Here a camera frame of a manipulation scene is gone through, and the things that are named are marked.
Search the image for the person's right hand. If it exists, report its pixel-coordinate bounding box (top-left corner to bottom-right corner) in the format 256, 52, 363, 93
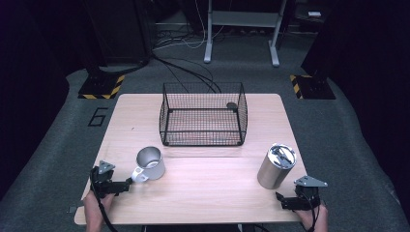
294, 202, 330, 232

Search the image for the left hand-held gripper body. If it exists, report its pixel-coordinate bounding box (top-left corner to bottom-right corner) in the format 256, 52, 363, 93
90, 159, 116, 198

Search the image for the white mug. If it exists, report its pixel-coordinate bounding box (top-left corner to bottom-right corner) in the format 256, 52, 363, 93
131, 146, 166, 184

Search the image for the black wire basket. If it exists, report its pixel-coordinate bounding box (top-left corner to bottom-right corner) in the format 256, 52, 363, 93
159, 81, 249, 148

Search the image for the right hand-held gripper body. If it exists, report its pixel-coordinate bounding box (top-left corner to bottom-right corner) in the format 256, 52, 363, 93
293, 175, 329, 211

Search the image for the stainless steel tumbler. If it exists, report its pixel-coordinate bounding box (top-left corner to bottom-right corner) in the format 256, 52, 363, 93
256, 142, 298, 190

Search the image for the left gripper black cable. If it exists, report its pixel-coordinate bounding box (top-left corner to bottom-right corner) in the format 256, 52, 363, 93
89, 167, 119, 232

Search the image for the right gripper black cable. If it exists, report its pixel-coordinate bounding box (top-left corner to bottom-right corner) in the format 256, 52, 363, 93
303, 192, 323, 232

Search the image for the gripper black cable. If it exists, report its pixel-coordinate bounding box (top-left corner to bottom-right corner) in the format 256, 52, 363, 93
303, 192, 323, 232
89, 167, 119, 232

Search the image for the white metal desk frame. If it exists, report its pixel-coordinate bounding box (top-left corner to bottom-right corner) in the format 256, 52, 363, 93
203, 0, 288, 68

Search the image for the person's left hand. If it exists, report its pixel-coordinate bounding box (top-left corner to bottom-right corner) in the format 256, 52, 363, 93
82, 190, 115, 220

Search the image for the thick black floor cable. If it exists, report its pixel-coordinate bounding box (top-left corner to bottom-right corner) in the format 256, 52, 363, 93
150, 52, 223, 95

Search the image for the black striped stand base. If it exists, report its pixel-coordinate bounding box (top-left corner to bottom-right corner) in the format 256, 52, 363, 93
289, 73, 337, 101
77, 72, 126, 101

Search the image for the white floor cable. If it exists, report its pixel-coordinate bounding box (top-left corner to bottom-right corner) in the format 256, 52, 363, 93
154, 0, 226, 51

